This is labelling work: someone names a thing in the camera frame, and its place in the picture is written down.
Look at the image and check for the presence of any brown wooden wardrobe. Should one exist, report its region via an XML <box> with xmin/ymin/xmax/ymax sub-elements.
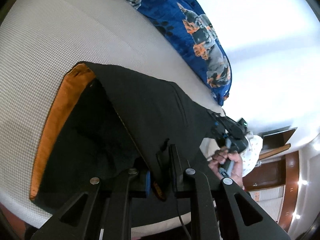
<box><xmin>244</xmin><ymin>127</ymin><xmax>300</xmax><ymax>232</ymax></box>

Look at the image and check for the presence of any person's right hand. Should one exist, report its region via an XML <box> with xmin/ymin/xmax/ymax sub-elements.
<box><xmin>208</xmin><ymin>146</ymin><xmax>245</xmax><ymax>190</ymax></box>

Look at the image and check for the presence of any white dotted cloth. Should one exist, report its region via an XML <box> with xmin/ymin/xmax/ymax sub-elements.
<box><xmin>240</xmin><ymin>132</ymin><xmax>263</xmax><ymax>177</ymax></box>

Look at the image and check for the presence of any blue dog print blanket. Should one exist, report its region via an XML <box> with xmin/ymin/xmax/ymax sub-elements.
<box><xmin>125</xmin><ymin>0</ymin><xmax>232</xmax><ymax>106</ymax></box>

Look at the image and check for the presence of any black pants orange waistband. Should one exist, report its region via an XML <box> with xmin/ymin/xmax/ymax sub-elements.
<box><xmin>29</xmin><ymin>62</ymin><xmax>225</xmax><ymax>227</ymax></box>

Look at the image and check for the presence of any beige woven mattress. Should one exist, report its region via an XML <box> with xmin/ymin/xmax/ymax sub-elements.
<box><xmin>1</xmin><ymin>0</ymin><xmax>221</xmax><ymax>228</ymax></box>

